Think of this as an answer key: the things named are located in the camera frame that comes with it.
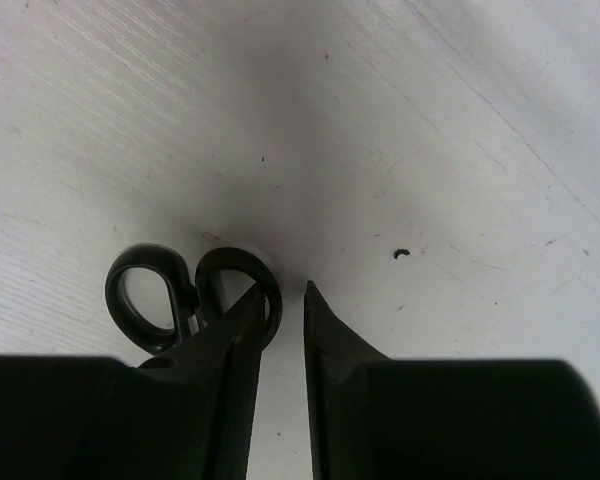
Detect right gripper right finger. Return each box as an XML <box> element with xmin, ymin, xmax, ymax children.
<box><xmin>304</xmin><ymin>284</ymin><xmax>600</xmax><ymax>479</ymax></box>

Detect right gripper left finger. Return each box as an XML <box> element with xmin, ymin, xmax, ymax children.
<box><xmin>0</xmin><ymin>288</ymin><xmax>265</xmax><ymax>479</ymax></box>

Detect black handled scissors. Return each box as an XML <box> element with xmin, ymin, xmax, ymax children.
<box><xmin>105</xmin><ymin>244</ymin><xmax>283</xmax><ymax>356</ymax></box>

